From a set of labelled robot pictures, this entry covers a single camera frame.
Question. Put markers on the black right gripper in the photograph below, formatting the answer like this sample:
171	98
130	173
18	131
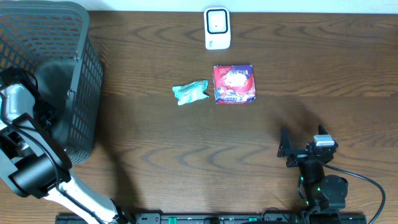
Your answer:
285	150

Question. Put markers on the red purple snack packet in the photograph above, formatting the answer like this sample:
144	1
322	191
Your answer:
234	84

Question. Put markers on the teal tissue pack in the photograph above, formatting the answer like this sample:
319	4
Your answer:
191	92

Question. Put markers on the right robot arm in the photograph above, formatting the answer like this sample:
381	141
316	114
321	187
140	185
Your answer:
325	194

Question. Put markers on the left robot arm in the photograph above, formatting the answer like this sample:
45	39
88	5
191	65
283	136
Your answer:
33	163

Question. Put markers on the white barcode scanner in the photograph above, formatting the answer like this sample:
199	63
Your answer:
217	28

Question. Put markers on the dark grey plastic basket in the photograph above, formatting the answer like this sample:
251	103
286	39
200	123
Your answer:
50	40

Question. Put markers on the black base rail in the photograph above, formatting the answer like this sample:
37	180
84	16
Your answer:
155	218

